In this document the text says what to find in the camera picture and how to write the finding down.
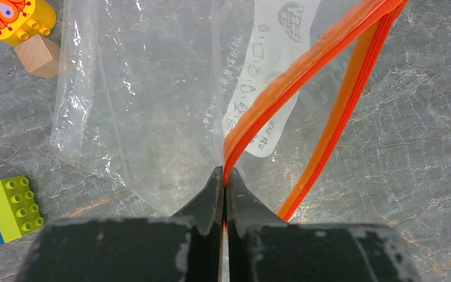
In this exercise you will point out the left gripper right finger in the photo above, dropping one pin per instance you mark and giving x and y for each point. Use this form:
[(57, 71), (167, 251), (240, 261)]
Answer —
[(264, 247)]

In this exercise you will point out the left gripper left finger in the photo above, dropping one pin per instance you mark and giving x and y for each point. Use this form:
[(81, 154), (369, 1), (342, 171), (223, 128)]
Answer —
[(186, 246)]

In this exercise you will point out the clear zip bag orange zipper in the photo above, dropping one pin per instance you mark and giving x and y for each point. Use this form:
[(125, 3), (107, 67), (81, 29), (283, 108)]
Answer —
[(148, 91)]

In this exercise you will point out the green white toy brick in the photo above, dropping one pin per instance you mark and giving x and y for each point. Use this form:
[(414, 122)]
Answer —
[(19, 213)]

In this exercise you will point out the wooden cube left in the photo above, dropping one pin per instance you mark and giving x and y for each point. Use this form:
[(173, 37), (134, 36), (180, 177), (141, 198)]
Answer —
[(40, 56)]

